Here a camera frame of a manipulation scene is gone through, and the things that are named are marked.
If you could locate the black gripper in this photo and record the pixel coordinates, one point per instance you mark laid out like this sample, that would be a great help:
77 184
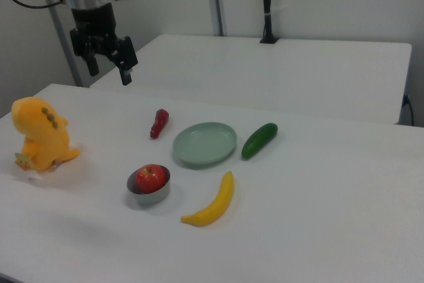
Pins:
94 28

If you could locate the red apple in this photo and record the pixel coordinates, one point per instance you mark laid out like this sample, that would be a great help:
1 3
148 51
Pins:
150 178

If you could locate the grey bowl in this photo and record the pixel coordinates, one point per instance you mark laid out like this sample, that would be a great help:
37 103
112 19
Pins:
155 198

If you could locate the red chili pepper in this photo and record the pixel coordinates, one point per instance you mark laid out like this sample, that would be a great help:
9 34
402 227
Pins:
159 124

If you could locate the orange plush dinosaur toy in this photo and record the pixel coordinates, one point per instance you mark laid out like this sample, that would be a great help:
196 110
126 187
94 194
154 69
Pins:
43 134

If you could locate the pale green plate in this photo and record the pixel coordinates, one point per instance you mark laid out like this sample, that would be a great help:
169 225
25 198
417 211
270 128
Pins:
205 144

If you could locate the green cucumber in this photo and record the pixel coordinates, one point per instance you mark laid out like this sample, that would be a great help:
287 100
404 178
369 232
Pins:
259 140

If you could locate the yellow banana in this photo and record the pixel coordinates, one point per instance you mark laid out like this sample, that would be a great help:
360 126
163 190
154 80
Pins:
215 205

